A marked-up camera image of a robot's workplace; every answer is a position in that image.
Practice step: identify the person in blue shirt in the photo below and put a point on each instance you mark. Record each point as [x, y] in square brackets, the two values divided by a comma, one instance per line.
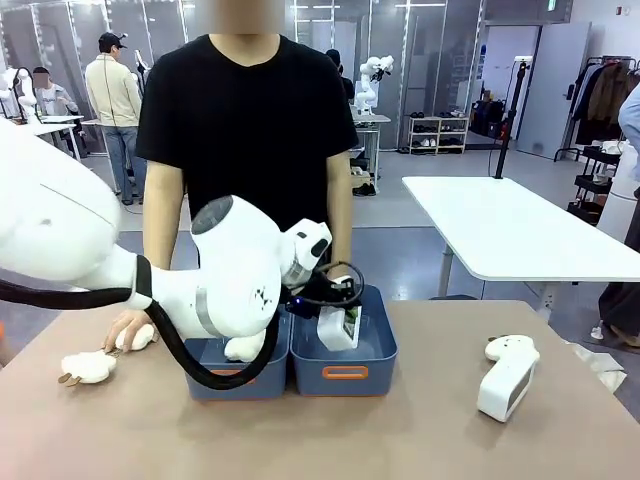
[625, 225]

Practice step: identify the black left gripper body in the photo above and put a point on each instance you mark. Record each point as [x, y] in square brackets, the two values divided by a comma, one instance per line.
[325, 295]

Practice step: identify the seated person grey sweater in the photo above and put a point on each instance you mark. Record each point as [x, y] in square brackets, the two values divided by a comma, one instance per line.
[52, 97]

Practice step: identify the large white table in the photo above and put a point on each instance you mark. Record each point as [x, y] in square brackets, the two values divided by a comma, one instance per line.
[515, 230]

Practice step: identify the clothes rack with coats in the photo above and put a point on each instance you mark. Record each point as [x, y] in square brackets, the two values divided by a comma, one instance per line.
[605, 100]

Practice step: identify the white background desk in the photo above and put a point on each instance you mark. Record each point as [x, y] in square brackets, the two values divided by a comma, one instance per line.
[55, 125]

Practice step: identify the person's black t-shirt torso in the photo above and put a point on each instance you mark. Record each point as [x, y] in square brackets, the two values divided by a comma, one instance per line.
[245, 125]

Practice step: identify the white digital clock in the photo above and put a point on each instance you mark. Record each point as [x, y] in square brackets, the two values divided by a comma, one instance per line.
[502, 385]
[334, 330]

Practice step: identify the person's left forearm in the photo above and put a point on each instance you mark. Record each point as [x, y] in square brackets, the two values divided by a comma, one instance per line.
[339, 200]

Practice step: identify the black utility cart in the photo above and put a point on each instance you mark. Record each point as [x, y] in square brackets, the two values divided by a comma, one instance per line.
[592, 185]

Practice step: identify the man in cream sweater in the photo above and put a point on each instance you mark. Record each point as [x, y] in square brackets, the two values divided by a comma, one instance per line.
[112, 100]

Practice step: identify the grey background desk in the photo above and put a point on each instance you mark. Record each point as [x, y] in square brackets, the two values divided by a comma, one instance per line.
[369, 130]

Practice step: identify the person's right forearm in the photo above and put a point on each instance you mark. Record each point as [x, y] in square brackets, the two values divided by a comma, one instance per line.
[162, 225]

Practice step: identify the wooden shoe rack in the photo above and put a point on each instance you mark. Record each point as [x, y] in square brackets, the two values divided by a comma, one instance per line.
[439, 134]

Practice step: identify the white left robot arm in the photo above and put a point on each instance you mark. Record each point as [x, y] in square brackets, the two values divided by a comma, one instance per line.
[60, 235]

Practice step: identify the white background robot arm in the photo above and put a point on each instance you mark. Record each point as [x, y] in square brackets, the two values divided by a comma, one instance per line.
[372, 85]

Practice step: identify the black tripod pole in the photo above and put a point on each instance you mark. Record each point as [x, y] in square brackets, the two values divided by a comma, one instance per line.
[511, 115]

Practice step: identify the white plush toy brown spots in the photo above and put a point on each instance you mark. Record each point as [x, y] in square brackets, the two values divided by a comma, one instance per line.
[502, 345]

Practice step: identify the person's right hand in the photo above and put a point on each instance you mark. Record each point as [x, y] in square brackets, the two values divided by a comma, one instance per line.
[125, 325]

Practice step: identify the clear plastic bag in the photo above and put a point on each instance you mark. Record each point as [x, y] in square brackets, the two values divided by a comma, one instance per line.
[597, 362]

